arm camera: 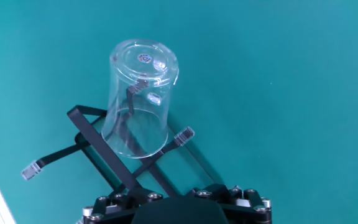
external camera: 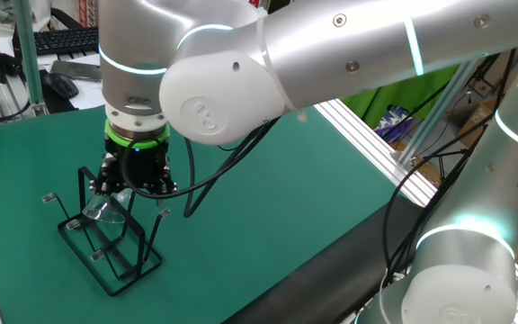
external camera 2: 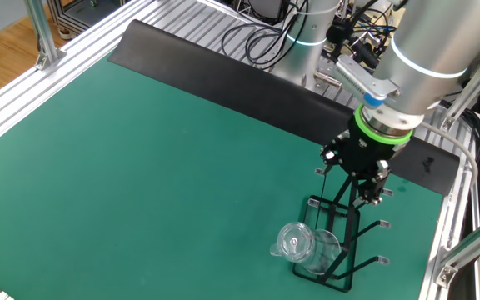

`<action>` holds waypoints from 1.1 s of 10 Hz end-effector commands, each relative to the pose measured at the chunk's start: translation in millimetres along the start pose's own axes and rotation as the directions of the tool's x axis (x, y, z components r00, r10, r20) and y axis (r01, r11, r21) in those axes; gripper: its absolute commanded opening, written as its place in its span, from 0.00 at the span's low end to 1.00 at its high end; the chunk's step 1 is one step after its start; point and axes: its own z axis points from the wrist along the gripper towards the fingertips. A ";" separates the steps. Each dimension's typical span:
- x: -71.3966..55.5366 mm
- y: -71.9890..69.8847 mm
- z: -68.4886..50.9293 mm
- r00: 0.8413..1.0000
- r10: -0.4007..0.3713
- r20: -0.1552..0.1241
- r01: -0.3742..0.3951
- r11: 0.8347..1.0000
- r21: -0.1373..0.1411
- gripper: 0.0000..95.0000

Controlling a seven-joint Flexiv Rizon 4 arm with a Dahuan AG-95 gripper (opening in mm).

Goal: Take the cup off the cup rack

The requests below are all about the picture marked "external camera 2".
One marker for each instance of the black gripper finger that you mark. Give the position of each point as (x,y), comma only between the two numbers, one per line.
(333,152)
(375,187)

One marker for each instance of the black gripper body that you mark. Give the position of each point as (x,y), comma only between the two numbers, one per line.
(361,154)

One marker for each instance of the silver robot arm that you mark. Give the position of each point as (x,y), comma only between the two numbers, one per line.
(431,41)

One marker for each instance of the black cylindrical device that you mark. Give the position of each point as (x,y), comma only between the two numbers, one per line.
(367,54)

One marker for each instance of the black rubber strip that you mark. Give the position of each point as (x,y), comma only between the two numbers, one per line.
(223,79)

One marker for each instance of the grey control box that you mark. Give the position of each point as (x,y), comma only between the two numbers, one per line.
(269,8)

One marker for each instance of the green table mat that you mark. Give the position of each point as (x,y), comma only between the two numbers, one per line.
(98,187)

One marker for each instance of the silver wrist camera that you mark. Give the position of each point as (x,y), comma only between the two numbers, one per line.
(356,77)

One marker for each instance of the aluminium frame post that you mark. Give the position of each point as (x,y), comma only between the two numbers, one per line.
(473,243)
(473,83)
(42,29)

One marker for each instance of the black striped equipment frame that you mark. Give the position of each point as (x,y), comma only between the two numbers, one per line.
(81,14)

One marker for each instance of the aluminium profile table frame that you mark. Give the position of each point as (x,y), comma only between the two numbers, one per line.
(15,102)

